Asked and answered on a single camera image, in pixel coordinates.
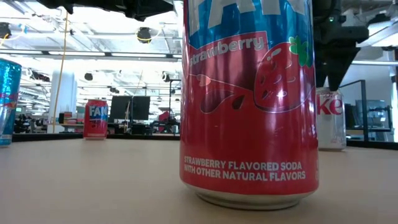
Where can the black ceiling camera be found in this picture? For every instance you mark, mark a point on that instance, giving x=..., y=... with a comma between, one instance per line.
x=144, y=35

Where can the black computer monitor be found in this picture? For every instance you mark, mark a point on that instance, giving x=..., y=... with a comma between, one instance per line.
x=119, y=107
x=140, y=107

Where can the stack of colourful boxes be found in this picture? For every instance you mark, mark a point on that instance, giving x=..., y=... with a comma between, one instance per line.
x=70, y=118

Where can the dark equipment rack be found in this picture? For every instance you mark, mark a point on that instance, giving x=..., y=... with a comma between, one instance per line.
x=373, y=113

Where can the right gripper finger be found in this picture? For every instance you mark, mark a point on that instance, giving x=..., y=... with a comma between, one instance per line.
x=320, y=65
x=339, y=62

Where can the white pillar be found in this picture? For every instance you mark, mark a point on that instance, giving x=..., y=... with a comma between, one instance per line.
x=65, y=93

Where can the red Fanta strawberry can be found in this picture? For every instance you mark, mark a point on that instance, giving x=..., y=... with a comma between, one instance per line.
x=248, y=124
x=95, y=119

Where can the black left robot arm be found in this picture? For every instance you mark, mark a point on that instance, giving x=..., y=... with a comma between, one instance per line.
x=124, y=7

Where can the red chair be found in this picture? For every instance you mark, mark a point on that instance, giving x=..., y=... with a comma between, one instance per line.
x=163, y=116

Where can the blue silver Red Bull can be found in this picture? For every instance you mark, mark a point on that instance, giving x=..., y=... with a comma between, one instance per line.
x=9, y=93

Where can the silver Diet Coke can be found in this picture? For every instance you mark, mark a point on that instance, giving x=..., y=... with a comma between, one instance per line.
x=332, y=124

